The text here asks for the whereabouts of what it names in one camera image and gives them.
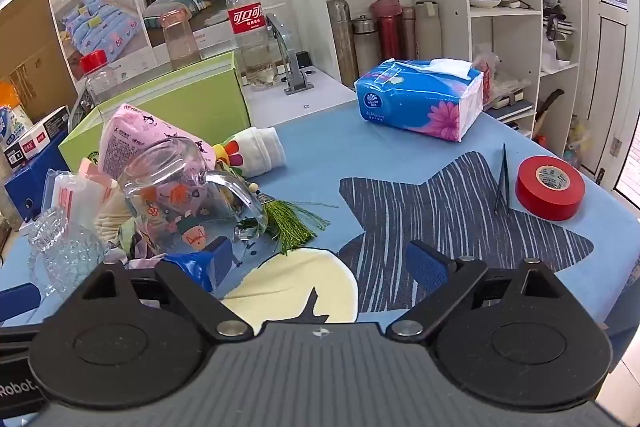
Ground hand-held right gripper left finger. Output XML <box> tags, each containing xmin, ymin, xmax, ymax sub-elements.
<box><xmin>81</xmin><ymin>237</ymin><xmax>255</xmax><ymax>344</ymax></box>

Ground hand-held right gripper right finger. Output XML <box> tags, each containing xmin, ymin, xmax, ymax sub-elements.
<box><xmin>387</xmin><ymin>239</ymin><xmax>569</xmax><ymax>342</ymax></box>

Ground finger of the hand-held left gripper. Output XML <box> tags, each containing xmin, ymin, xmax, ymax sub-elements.
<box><xmin>0</xmin><ymin>285</ymin><xmax>42</xmax><ymax>324</ymax></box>

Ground green towel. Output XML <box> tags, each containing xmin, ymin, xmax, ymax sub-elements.
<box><xmin>95</xmin><ymin>193</ymin><xmax>136</xmax><ymax>249</ymax></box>

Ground clear zip bags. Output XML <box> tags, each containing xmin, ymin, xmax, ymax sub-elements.
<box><xmin>41</xmin><ymin>158</ymin><xmax>119</xmax><ymax>234</ymax></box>

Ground pink printed packet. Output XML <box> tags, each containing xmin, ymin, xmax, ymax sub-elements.
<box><xmin>97</xmin><ymin>103</ymin><xmax>221</xmax><ymax>188</ymax></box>

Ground pink sponge pad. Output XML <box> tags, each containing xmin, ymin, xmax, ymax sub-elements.
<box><xmin>78</xmin><ymin>157</ymin><xmax>104</xmax><ymax>184</ymax></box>

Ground green cardboard box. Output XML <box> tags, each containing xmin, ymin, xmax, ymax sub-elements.
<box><xmin>59</xmin><ymin>52</ymin><xmax>251</xmax><ymax>174</ymax></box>

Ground knobbly clear glass cup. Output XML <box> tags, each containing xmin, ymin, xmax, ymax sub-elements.
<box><xmin>27</xmin><ymin>206</ymin><xmax>109</xmax><ymax>299</ymax></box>

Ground clear glass mug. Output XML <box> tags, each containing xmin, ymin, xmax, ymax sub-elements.
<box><xmin>117</xmin><ymin>138</ymin><xmax>269</xmax><ymax>259</ymax></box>

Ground blue printed tablecloth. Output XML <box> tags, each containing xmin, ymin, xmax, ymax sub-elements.
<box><xmin>0</xmin><ymin>104</ymin><xmax>640</xmax><ymax>348</ymax></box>

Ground blue metal box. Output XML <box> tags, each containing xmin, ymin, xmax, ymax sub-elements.
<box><xmin>4</xmin><ymin>131</ymin><xmax>72</xmax><ymax>229</ymax></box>

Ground rolled colourful print towel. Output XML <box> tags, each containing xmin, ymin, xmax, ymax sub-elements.
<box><xmin>212</xmin><ymin>126</ymin><xmax>287</xmax><ymax>180</ymax></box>

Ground red tape roll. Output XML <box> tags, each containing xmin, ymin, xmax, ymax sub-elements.
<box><xmin>515</xmin><ymin>155</ymin><xmax>586</xmax><ymax>222</ymax></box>

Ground white red small boxes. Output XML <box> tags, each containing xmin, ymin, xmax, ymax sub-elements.
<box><xmin>2</xmin><ymin>105</ymin><xmax>71</xmax><ymax>168</ymax></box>

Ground blue tissue pack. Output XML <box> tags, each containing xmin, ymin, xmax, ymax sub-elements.
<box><xmin>354</xmin><ymin>58</ymin><xmax>485</xmax><ymax>142</ymax></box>

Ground stacked notebooks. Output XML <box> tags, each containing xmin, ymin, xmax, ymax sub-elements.
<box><xmin>484</xmin><ymin>86</ymin><xmax>537</xmax><ymax>124</ymax></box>

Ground white machine base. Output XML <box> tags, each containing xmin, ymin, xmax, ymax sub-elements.
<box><xmin>240</xmin><ymin>66</ymin><xmax>359</xmax><ymax>128</ymax></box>

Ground clear snack bag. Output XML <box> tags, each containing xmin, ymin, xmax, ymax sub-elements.
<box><xmin>472</xmin><ymin>52</ymin><xmax>502</xmax><ymax>108</ymax></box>

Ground clear red-cap plastic bottle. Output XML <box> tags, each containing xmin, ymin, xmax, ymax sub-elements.
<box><xmin>80</xmin><ymin>50</ymin><xmax>126</xmax><ymax>108</ymax></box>

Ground clear pink-lidded jar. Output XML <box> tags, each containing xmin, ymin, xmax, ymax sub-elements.
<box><xmin>160</xmin><ymin>9</ymin><xmax>203</xmax><ymax>70</ymax></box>

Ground grey thermos flask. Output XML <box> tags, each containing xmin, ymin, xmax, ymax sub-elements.
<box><xmin>351</xmin><ymin>14</ymin><xmax>382</xmax><ymax>78</ymax></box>

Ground beige thermos flask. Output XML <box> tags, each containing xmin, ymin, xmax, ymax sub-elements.
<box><xmin>414</xmin><ymin>0</ymin><xmax>444</xmax><ymax>60</ymax></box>

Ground brown thermos flask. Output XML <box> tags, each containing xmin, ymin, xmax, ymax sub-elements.
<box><xmin>400</xmin><ymin>6</ymin><xmax>418</xmax><ymax>60</ymax></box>

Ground white shelf unit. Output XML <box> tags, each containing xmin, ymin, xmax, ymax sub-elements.
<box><xmin>399</xmin><ymin>0</ymin><xmax>584</xmax><ymax>158</ymax></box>

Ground red thermos flask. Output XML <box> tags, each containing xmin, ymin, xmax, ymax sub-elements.
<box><xmin>369</xmin><ymin>0</ymin><xmax>405</xmax><ymax>62</ymax></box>

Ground clear red-label cola bottle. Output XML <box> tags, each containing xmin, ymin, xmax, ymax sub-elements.
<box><xmin>225</xmin><ymin>0</ymin><xmax>281</xmax><ymax>90</ymax></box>

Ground bedding picture poster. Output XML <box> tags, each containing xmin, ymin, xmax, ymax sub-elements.
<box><xmin>49</xmin><ymin>0</ymin><xmax>237</xmax><ymax>84</ymax></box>

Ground brown cardboard box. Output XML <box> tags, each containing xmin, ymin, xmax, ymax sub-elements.
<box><xmin>0</xmin><ymin>0</ymin><xmax>83</xmax><ymax>120</ymax></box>

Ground white framed glass door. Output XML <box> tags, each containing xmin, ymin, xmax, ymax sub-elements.
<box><xmin>580</xmin><ymin>0</ymin><xmax>640</xmax><ymax>208</ymax></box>

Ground black bag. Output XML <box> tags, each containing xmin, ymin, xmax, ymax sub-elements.
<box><xmin>541</xmin><ymin>0</ymin><xmax>574</xmax><ymax>42</ymax></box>

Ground grey metal machine bracket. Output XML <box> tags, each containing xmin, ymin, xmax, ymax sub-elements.
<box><xmin>264</xmin><ymin>14</ymin><xmax>317</xmax><ymax>96</ymax></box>

